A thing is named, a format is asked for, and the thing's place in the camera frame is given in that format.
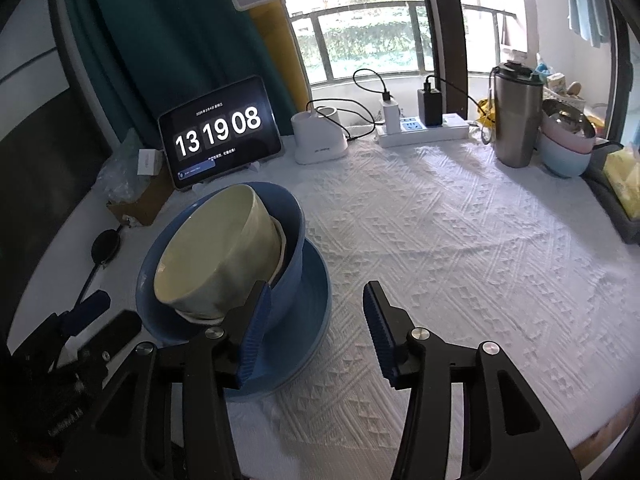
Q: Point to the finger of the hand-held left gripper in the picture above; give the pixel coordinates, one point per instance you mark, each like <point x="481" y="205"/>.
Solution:
<point x="120" y="330"/>
<point x="90" y="307"/>

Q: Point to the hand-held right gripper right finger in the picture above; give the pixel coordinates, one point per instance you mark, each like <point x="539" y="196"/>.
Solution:
<point x="377" y="330"/>

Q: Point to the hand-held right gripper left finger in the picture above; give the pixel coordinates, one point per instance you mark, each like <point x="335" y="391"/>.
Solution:
<point x="256" y="330"/>

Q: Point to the blue plate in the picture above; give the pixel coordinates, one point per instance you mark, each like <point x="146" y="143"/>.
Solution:
<point x="310" y="300"/>

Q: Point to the cream bowl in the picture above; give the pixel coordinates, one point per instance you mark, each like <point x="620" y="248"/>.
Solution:
<point x="210" y="240"/>

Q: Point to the large blue bowl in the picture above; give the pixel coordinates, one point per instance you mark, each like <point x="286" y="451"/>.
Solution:
<point x="290" y="220"/>

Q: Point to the black round disc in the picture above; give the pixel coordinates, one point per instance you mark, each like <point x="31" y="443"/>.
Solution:
<point x="106" y="246"/>

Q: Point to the cardboard box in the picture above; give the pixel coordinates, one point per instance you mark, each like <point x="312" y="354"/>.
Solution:
<point x="145" y="200"/>

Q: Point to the small white box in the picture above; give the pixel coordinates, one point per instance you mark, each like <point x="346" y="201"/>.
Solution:
<point x="150" y="162"/>

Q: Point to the clear tablet stand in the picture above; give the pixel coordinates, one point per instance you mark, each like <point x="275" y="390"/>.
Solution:
<point x="255" y="165"/>

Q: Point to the white desk lamp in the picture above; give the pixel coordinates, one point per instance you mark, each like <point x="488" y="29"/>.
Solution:
<point x="320" y="140"/>

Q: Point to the white power strip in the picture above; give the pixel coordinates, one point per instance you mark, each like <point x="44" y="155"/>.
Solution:
<point x="425" y="135"/>

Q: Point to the black tablet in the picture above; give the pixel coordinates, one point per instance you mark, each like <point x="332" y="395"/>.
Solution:
<point x="220" y="132"/>

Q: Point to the small light blue bowl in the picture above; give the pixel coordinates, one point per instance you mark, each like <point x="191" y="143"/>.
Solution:
<point x="562" y="162"/>

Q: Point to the steel tumbler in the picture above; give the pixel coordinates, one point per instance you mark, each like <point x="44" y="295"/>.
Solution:
<point x="515" y="120"/>

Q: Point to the small pink bowl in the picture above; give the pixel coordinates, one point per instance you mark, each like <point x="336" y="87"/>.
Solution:
<point x="565" y="144"/>

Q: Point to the yellow packet in grey tray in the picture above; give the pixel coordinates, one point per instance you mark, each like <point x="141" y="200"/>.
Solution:
<point x="607" y="200"/>

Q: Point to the steel bowl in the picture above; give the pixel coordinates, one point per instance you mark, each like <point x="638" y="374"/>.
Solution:
<point x="570" y="120"/>

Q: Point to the teal curtain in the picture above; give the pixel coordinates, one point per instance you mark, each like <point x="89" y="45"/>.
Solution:
<point x="175" y="35"/>

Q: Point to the yellow tissue pack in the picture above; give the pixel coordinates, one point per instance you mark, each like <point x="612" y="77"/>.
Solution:
<point x="625" y="180"/>

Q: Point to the balcony railing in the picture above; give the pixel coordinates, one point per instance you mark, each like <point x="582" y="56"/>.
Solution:
<point x="416" y="35"/>

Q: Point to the hanging light blue towel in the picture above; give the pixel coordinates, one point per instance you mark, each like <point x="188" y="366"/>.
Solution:
<point x="587" y="5"/>

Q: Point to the dark door frame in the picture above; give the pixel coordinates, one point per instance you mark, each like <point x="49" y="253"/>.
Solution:
<point x="450" y="35"/>

